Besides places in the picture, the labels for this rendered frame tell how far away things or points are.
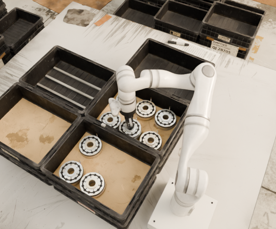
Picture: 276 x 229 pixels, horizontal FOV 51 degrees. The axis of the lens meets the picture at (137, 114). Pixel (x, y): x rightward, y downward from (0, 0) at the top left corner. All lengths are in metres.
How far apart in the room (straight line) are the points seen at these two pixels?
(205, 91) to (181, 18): 1.64
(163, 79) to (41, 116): 0.67
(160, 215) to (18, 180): 0.69
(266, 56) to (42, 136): 2.32
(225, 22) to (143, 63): 1.09
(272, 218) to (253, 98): 0.89
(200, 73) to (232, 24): 1.43
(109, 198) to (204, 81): 0.61
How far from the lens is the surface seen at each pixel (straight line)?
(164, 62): 1.67
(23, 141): 1.45
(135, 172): 1.29
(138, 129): 1.33
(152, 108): 1.42
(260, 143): 1.62
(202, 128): 1.06
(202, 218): 1.32
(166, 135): 1.38
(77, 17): 2.19
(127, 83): 1.06
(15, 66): 1.97
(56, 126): 1.45
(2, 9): 2.90
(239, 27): 2.54
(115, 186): 1.27
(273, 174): 2.40
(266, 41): 3.29
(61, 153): 1.31
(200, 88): 1.13
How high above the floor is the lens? 2.02
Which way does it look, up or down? 56 degrees down
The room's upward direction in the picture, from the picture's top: straight up
